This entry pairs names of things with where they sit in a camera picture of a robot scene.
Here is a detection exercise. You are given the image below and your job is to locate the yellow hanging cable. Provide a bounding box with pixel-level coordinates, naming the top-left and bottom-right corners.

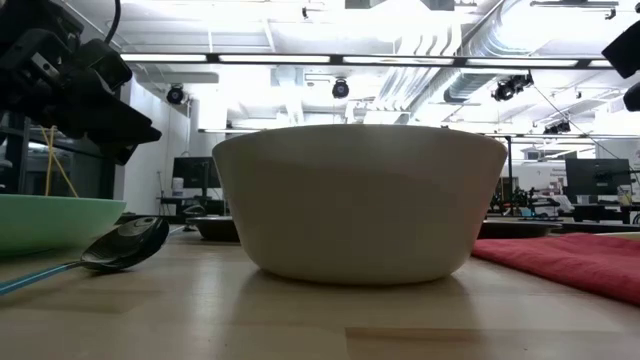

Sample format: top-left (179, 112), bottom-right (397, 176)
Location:
top-left (39, 124), bottom-right (80, 199)

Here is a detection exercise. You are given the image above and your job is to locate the brown plastic tray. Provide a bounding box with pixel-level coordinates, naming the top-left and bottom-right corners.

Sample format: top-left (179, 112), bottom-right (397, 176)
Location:
top-left (185, 215), bottom-right (564, 244)

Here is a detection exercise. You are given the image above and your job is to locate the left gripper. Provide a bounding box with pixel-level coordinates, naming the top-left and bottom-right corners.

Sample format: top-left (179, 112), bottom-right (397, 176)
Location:
top-left (0, 34), bottom-right (163, 166)

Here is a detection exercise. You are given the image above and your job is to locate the red cloth napkin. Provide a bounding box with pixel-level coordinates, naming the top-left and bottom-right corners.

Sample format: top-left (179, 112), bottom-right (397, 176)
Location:
top-left (471, 232), bottom-right (640, 307)

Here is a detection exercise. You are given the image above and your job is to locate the black background frame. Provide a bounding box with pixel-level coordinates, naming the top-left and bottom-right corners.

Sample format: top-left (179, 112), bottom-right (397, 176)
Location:
top-left (479, 131), bottom-right (516, 201)

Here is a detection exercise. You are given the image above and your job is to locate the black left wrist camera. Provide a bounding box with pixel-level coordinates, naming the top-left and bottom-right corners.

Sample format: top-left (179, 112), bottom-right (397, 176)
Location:
top-left (74, 38), bottom-right (134, 94)

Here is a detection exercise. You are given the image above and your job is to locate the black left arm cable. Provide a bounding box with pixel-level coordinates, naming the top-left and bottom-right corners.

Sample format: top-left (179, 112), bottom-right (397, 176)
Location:
top-left (103, 0), bottom-right (123, 45)

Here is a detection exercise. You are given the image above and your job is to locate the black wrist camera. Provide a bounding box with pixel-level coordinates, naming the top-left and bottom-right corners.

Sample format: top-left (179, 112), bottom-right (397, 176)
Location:
top-left (74, 38), bottom-right (134, 94)
top-left (601, 19), bottom-right (640, 80)

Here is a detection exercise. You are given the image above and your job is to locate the green plate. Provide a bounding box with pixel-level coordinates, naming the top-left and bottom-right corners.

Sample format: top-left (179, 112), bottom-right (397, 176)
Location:
top-left (0, 193), bottom-right (128, 257)

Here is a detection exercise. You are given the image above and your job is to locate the silver ventilation duct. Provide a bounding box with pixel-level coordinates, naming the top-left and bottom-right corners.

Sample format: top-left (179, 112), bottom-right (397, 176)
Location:
top-left (442, 0), bottom-right (551, 105)

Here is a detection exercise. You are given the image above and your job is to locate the white bowl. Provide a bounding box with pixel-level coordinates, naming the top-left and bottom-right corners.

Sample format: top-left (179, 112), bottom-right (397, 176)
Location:
top-left (212, 123), bottom-right (509, 286)

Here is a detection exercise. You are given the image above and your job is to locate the black overhead light bar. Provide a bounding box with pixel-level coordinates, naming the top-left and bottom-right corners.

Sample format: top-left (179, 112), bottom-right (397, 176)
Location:
top-left (119, 52), bottom-right (614, 70)

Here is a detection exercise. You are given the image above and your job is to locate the black computer monitor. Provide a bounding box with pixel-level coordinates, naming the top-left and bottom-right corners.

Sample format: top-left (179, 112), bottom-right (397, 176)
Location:
top-left (172, 156), bottom-right (222, 199)
top-left (565, 158), bottom-right (632, 197)

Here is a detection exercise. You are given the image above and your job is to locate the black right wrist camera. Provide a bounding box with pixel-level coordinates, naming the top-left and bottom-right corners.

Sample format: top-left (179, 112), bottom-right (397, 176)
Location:
top-left (601, 19), bottom-right (640, 80)

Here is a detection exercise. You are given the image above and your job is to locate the black spoon teal handle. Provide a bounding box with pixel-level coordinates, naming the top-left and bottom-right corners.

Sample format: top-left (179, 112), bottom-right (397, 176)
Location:
top-left (0, 215), bottom-right (171, 297)

